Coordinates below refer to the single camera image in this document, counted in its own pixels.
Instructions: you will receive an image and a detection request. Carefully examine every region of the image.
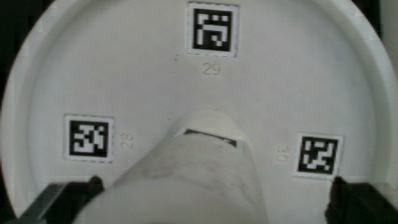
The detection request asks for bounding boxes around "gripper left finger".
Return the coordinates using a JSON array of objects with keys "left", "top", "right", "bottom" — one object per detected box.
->
[{"left": 16, "top": 176, "right": 105, "bottom": 224}]

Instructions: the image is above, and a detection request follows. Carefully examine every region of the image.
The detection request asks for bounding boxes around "white round table top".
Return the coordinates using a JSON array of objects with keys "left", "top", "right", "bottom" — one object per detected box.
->
[{"left": 0, "top": 0, "right": 398, "bottom": 224}]

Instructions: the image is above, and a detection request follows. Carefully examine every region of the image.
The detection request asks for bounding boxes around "white cylindrical table leg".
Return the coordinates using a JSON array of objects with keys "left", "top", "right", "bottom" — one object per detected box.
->
[{"left": 73, "top": 110, "right": 269, "bottom": 224}]

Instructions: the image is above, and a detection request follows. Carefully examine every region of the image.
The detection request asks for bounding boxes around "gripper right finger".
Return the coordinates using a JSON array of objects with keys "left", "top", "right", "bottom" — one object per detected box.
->
[{"left": 326, "top": 177, "right": 398, "bottom": 224}]

